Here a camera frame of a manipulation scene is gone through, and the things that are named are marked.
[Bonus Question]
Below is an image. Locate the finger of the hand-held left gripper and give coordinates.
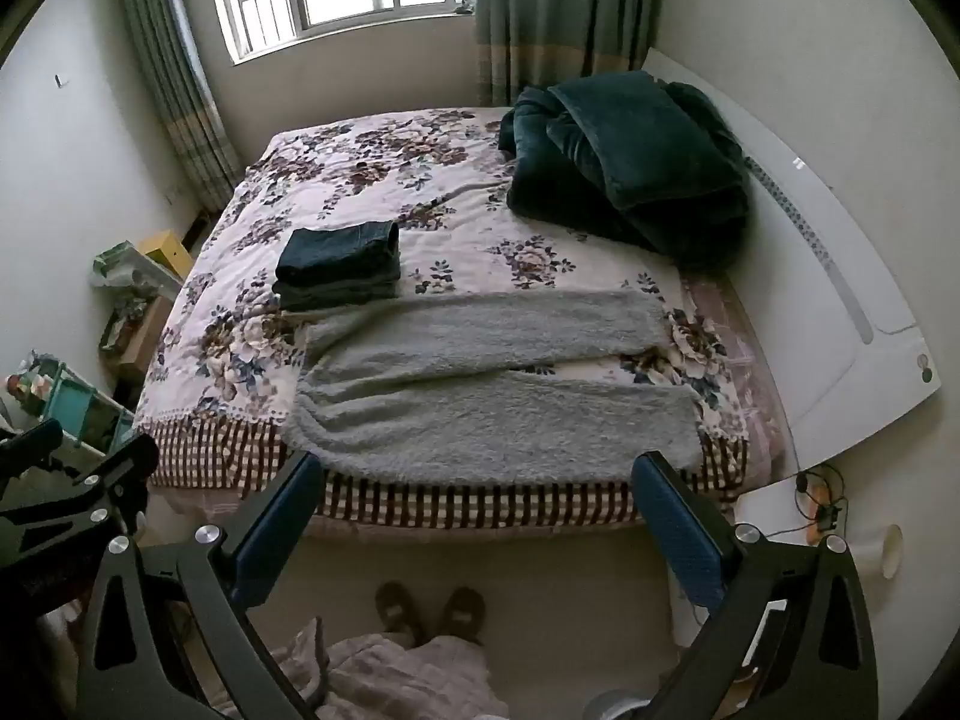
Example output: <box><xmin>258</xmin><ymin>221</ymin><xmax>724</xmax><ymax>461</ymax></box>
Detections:
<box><xmin>0</xmin><ymin>418</ymin><xmax>65</xmax><ymax>470</ymax></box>
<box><xmin>0</xmin><ymin>435</ymin><xmax>160</xmax><ymax>541</ymax></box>

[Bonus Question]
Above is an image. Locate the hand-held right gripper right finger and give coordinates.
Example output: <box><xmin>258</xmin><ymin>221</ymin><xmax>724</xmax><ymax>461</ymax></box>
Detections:
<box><xmin>630</xmin><ymin>451</ymin><xmax>882</xmax><ymax>720</ymax></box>

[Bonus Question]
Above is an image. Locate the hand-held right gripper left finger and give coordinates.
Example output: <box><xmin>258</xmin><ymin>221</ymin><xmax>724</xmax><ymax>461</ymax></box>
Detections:
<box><xmin>75</xmin><ymin>450</ymin><xmax>327</xmax><ymax>720</ymax></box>

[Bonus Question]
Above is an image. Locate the grey towel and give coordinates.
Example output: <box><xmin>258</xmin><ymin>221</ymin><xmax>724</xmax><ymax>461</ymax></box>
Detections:
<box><xmin>289</xmin><ymin>289</ymin><xmax>702</xmax><ymax>485</ymax></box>

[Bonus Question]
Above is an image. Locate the teal storage shelf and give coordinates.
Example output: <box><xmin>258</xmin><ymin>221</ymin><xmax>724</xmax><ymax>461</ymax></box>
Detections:
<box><xmin>0</xmin><ymin>349</ymin><xmax>136</xmax><ymax>466</ymax></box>

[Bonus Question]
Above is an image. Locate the brown cardboard box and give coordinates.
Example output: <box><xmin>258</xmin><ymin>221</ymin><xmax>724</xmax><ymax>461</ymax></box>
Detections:
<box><xmin>101</xmin><ymin>292</ymin><xmax>177</xmax><ymax>383</ymax></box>

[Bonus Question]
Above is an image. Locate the person's pink plaid pajamas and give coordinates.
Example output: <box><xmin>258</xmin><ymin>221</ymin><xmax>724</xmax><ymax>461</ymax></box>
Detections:
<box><xmin>225</xmin><ymin>619</ymin><xmax>515</xmax><ymax>720</ymax></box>

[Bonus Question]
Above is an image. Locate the green plastic packet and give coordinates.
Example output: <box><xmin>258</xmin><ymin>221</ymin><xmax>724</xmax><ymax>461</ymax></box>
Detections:
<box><xmin>91</xmin><ymin>240</ymin><xmax>185</xmax><ymax>293</ymax></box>

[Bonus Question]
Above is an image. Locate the white paper cup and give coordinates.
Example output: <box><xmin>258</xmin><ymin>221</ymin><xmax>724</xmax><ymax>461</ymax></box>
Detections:
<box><xmin>855</xmin><ymin>523</ymin><xmax>905</xmax><ymax>580</ymax></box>

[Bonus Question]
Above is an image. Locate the yellow box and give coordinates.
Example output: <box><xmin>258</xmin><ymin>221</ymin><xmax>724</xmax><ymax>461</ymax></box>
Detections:
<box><xmin>139</xmin><ymin>229</ymin><xmax>197</xmax><ymax>282</ymax></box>

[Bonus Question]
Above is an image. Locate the folded dark green towel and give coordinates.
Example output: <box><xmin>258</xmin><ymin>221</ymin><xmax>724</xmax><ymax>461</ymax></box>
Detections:
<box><xmin>274</xmin><ymin>221</ymin><xmax>402</xmax><ymax>310</ymax></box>

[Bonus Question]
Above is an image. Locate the white bed headboard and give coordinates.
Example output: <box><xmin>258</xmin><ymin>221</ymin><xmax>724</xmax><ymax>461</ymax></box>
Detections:
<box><xmin>645</xmin><ymin>47</ymin><xmax>942</xmax><ymax>466</ymax></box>

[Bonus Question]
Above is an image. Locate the floral bedspread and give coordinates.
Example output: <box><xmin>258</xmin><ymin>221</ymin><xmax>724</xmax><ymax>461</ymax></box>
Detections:
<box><xmin>133</xmin><ymin>106</ymin><xmax>788</xmax><ymax>533</ymax></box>

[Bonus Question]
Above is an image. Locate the dark green blanket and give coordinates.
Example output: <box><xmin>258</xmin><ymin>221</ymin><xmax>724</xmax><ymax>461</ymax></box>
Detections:
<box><xmin>499</xmin><ymin>71</ymin><xmax>751</xmax><ymax>275</ymax></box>

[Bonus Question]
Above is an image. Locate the green striped curtain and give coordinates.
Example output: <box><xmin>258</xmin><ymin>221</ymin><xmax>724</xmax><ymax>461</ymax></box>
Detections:
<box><xmin>112</xmin><ymin>0</ymin><xmax>245</xmax><ymax>211</ymax></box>
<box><xmin>474</xmin><ymin>0</ymin><xmax>668</xmax><ymax>107</ymax></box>

